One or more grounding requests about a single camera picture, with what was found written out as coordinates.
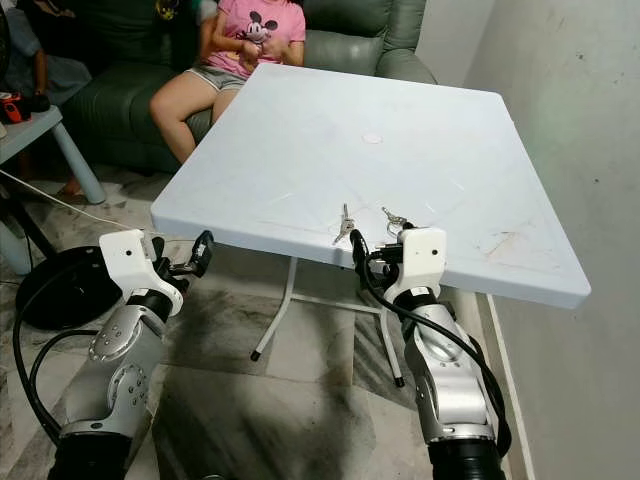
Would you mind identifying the single silver key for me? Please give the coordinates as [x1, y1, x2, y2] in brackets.
[333, 204, 356, 246]

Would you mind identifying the white square folding table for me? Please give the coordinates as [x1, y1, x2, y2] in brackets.
[150, 63, 593, 389]

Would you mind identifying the green leather sofa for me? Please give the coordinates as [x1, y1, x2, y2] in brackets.
[60, 0, 438, 176]

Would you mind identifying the pale blue side table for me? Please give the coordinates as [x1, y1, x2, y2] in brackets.
[0, 105, 106, 276]

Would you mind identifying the seated person in grey clothes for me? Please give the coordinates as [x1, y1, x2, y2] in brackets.
[0, 0, 96, 111]

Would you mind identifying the red and black gadget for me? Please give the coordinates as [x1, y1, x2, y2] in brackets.
[5, 92, 51, 126]

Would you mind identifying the person in pink shirt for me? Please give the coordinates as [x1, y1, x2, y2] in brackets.
[148, 0, 306, 164]

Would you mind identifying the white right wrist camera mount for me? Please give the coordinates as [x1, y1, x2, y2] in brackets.
[395, 227, 448, 301]

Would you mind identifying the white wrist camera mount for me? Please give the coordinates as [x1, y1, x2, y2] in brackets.
[98, 230, 176, 306]
[395, 227, 448, 301]

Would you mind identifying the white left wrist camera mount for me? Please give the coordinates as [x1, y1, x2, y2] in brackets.
[98, 230, 176, 306]

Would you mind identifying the thin white floor cable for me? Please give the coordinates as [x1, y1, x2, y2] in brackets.
[0, 168, 161, 241]

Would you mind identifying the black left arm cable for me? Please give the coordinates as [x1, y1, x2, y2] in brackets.
[12, 250, 106, 446]

